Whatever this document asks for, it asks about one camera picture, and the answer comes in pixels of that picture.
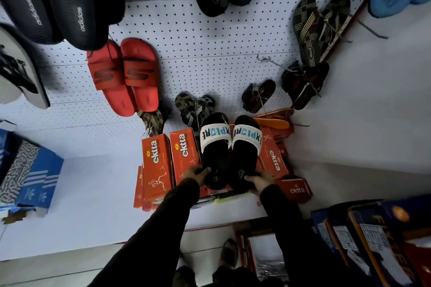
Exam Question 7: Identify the black ribbed slide sandal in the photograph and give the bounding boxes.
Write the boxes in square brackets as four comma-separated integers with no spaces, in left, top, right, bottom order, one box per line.
[0,0,65,45]
[40,0,110,51]

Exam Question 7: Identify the blue striped shoe box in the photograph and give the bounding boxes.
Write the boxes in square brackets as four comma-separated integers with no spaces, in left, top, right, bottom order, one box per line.
[16,146,65,211]

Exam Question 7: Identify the dark blue labelled shoe box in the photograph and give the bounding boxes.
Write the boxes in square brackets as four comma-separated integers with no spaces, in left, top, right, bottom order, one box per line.
[311,208,372,277]

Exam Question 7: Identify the grey flip-flop with black strap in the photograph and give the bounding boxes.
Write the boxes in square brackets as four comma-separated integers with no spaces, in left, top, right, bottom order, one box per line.
[0,24,51,110]

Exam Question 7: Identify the person's shoe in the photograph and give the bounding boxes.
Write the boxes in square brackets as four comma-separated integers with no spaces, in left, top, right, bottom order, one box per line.
[219,238,240,270]

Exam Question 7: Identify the person's right forearm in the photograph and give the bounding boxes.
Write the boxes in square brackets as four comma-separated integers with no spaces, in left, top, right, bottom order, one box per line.
[259,184,374,287]

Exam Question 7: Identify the pair of dark flip-flops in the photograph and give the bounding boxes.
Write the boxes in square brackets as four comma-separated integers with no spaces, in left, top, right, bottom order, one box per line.
[281,60,330,111]

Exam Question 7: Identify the blue patterned shoe box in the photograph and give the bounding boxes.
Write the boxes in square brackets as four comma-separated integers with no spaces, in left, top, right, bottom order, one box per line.
[0,140,41,207]

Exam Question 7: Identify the white pegboard display panel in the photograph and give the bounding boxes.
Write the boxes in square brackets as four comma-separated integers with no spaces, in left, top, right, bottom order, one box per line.
[0,0,369,159]

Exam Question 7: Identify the dark shoe box orange print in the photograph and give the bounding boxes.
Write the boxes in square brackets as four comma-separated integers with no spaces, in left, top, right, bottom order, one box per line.
[347,194,431,287]

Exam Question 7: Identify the black slide with white strap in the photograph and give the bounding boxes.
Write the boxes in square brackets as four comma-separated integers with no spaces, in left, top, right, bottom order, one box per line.
[199,112,232,191]
[229,115,263,194]

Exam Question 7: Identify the person's left forearm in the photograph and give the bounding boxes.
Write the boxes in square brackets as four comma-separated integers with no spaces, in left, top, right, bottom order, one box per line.
[88,178,201,287]

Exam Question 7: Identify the black gold crossed-strap sandals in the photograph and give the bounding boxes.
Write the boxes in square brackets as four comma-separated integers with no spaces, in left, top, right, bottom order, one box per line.
[174,92,216,131]

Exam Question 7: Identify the dark brown sandal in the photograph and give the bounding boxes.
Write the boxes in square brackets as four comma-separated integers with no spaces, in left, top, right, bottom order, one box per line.
[241,78,277,114]

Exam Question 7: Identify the metal display hook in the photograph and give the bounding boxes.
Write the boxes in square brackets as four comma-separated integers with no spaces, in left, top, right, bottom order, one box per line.
[356,18,389,40]
[257,54,287,73]

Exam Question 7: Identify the orange flip-flop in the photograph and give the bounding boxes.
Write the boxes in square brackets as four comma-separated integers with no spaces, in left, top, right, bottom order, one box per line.
[252,117,291,130]

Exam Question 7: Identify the person's right hand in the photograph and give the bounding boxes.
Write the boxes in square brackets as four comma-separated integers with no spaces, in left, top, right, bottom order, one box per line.
[244,171,275,196]

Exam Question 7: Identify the stack of orange shoe boxes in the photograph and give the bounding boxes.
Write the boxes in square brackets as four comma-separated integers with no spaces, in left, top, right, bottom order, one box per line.
[133,125,313,212]

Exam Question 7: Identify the black gold crossed-strap sandal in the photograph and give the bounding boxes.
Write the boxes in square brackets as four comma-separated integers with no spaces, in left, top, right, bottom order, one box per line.
[137,108,166,137]

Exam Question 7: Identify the open box with tissue paper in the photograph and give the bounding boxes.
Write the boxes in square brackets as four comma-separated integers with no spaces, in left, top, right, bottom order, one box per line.
[235,225,291,282]

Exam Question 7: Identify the black gold striped flip-flop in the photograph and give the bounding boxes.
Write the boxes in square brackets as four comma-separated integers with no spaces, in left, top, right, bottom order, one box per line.
[292,0,321,67]
[318,0,351,59]

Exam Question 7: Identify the person's left hand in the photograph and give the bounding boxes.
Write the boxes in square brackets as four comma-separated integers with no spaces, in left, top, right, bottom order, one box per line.
[182,166,211,188]

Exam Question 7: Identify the red slide sandal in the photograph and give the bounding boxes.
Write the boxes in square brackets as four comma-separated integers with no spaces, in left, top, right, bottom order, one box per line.
[120,37,160,113]
[86,40,137,118]

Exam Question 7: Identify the person's legs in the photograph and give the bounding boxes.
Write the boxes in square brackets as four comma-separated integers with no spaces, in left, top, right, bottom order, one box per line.
[172,264,292,287]

